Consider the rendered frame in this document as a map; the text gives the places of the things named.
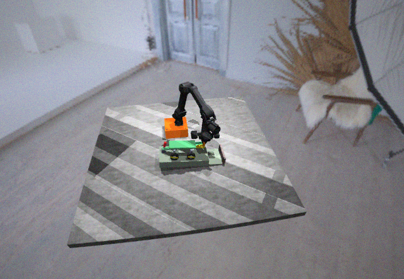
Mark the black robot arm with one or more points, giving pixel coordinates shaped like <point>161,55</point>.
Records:
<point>205,110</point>

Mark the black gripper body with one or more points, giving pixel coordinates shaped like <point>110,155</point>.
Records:
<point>194,134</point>

